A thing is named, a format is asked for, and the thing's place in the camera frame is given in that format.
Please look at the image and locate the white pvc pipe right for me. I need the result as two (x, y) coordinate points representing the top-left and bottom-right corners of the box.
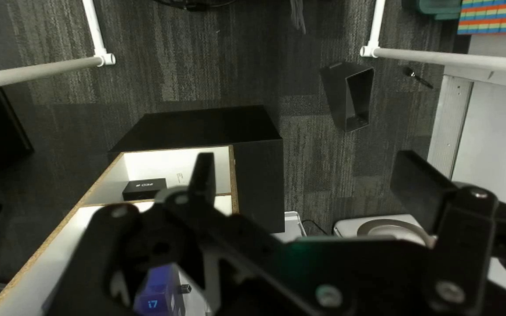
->
(361, 0), (506, 72)

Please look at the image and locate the black angular block object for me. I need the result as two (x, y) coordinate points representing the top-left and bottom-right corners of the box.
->
(115, 105), (285, 234)

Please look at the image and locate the white round appliance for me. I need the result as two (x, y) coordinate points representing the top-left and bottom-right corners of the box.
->
(333, 214), (436, 248)

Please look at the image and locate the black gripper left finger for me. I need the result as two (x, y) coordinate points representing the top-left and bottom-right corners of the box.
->
(46, 153), (301, 316)

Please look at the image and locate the small black box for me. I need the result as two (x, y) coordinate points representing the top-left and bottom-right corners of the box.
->
(124, 179), (168, 200)

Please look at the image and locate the white pvc pipe left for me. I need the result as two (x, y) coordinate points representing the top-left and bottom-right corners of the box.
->
(0, 0), (117, 88)

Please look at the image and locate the black hollow bracket object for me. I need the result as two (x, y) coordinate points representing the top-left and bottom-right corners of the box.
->
(320, 61), (375, 132)

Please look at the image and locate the blue die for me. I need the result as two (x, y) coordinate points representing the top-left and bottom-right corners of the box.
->
(134, 265), (185, 316)

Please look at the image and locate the colourful striped foam mat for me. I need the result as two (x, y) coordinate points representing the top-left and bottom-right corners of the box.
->
(457, 0), (506, 35)

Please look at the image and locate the white pvc pipe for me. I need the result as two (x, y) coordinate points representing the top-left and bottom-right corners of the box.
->
(361, 0), (506, 72)
(0, 0), (117, 88)

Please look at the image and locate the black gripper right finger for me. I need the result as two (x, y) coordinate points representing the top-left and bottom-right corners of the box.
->
(299, 151), (506, 316)

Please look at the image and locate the white cabinet right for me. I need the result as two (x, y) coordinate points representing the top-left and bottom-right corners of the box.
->
(428, 67), (506, 202)

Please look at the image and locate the white wooden shelf unit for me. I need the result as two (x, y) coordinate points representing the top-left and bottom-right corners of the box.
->
(0, 144), (241, 316)

